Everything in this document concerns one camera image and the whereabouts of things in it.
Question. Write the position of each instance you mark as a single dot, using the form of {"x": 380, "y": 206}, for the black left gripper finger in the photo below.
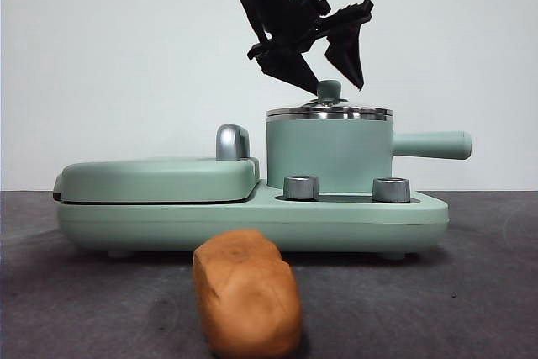
{"x": 349, "y": 60}
{"x": 290, "y": 71}

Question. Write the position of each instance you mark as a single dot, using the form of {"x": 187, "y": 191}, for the glass pot lid green knob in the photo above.
{"x": 330, "y": 91}

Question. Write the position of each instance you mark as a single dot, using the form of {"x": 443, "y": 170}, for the brown potato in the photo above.
{"x": 248, "y": 291}

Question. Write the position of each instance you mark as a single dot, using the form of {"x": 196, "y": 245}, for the silver control knob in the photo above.
{"x": 391, "y": 189}
{"x": 301, "y": 187}

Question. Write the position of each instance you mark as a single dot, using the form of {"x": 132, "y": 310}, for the mint green breakfast machine base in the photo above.
{"x": 252, "y": 226}

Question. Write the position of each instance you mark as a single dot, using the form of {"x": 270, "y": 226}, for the mint green grill cover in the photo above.
{"x": 147, "y": 178}

